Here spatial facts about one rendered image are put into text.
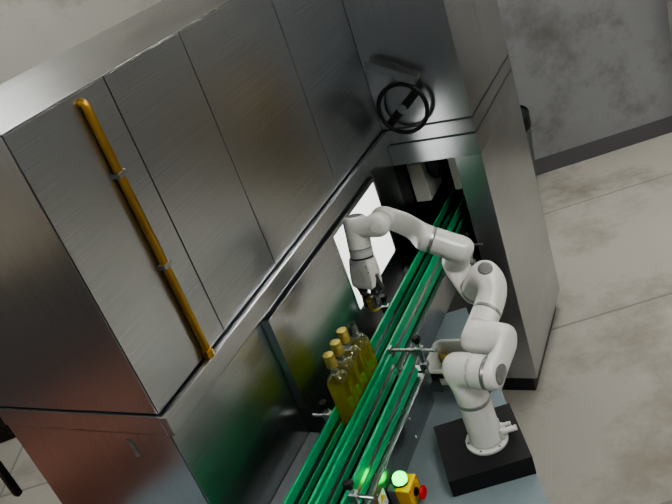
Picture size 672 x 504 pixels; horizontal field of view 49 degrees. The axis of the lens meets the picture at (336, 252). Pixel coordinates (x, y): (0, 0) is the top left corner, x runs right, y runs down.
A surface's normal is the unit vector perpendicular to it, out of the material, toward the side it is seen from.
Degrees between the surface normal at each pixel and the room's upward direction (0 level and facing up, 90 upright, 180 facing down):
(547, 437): 0
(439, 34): 90
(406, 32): 90
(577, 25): 90
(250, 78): 90
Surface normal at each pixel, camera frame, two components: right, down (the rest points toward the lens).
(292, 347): 0.87, -0.07
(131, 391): -0.37, 0.54
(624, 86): 0.06, 0.45
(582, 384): -0.31, -0.84
